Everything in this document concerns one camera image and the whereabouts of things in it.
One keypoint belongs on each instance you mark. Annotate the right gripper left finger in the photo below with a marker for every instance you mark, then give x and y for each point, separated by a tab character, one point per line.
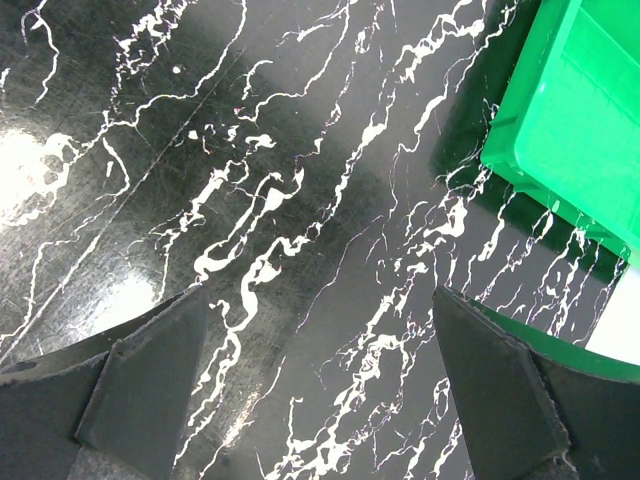
123	392

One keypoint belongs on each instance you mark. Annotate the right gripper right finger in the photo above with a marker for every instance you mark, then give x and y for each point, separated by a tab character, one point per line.
533	406

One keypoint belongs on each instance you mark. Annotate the green plastic bin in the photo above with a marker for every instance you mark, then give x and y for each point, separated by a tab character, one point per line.
567	130

